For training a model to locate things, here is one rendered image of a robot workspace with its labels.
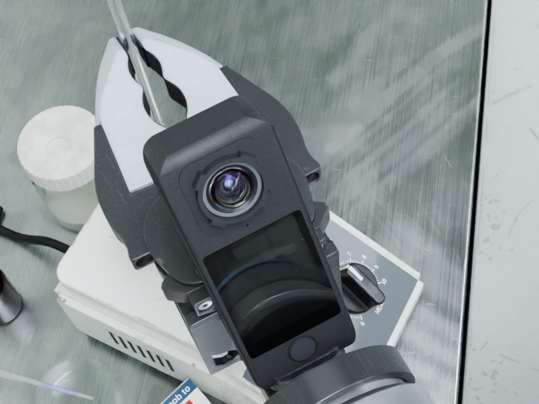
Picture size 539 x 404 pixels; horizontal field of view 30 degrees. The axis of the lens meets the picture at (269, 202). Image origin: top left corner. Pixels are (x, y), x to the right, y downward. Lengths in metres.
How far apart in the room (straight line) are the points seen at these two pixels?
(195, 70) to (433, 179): 0.31
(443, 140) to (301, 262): 0.38
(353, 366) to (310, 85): 0.42
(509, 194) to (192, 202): 0.41
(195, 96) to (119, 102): 0.03
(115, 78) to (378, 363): 0.18
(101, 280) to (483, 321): 0.25
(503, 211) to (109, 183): 0.36
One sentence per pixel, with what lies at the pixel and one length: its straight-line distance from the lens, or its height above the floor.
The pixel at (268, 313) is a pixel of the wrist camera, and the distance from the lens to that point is 0.38.
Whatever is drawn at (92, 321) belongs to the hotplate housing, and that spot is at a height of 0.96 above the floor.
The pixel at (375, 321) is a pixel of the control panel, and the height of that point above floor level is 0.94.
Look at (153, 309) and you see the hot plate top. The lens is 0.60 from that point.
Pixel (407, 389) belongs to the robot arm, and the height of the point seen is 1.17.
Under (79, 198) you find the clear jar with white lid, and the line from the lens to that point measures 0.69.
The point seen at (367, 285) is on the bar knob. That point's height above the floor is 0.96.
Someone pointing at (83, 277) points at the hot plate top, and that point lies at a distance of 0.62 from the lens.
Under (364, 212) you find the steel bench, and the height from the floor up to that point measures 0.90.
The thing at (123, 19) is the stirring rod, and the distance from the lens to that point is 0.47.
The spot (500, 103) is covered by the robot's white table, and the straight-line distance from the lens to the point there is 0.77.
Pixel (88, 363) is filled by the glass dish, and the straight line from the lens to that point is 0.68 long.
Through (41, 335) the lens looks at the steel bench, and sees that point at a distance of 0.71.
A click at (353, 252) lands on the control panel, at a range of 0.64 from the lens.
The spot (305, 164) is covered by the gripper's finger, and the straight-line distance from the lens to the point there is 0.43.
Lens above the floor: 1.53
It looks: 61 degrees down
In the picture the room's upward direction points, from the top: 11 degrees counter-clockwise
